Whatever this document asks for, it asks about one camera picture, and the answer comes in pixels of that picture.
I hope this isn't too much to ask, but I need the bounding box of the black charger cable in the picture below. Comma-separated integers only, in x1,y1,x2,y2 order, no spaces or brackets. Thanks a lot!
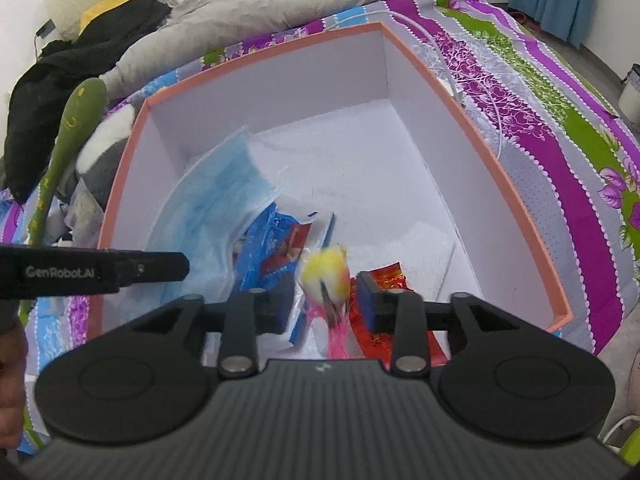
33,18,59,57

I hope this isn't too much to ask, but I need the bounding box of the thin white charging cable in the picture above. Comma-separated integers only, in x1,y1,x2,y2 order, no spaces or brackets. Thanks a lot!
320,7,509,162

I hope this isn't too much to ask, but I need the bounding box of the grey white penguin plush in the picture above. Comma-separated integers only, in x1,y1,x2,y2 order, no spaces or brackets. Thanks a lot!
52,105,137,232

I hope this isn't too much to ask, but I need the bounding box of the black clothes pile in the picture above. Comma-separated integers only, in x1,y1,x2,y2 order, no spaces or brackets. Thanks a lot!
4,0,172,206

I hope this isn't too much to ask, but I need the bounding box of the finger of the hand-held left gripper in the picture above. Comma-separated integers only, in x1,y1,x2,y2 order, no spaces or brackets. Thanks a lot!
118,251,192,286

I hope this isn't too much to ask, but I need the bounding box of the blue plastic snack packet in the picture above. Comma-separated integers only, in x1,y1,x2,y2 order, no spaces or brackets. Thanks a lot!
232,202,337,349

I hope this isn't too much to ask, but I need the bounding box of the colourful patterned bed sheet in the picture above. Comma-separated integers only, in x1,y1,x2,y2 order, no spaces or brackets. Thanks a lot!
0,0,640,442

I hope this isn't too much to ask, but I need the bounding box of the person's left hand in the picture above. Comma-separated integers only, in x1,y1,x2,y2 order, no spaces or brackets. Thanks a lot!
0,305,30,453

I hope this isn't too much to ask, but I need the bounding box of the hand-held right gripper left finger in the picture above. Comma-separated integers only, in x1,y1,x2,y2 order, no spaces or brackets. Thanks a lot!
131,275,297,379

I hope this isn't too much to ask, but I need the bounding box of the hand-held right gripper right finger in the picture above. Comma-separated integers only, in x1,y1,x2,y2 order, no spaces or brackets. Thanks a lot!
356,271,522,377

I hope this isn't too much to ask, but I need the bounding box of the thick white cable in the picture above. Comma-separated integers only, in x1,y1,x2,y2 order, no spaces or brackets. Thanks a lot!
602,412,640,449

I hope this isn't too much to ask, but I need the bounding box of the green plush toy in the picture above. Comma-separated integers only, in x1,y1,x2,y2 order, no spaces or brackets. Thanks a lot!
25,77,109,249

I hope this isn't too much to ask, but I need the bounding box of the orange-rimmed white storage box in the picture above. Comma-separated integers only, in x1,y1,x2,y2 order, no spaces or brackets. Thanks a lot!
87,21,574,362

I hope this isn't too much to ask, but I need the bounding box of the blue face mask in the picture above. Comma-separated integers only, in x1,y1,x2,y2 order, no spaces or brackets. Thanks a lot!
145,127,282,307

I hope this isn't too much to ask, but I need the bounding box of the red foil candy wrapper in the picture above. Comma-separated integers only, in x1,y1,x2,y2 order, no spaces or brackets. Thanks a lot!
347,262,449,369

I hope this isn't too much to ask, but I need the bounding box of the grey printed plastic packet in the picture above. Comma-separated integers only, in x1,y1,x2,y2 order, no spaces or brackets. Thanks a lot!
62,180,107,242

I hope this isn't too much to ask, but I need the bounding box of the yellow pink feather toy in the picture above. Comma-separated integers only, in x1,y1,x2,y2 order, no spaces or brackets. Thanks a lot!
298,243,352,361

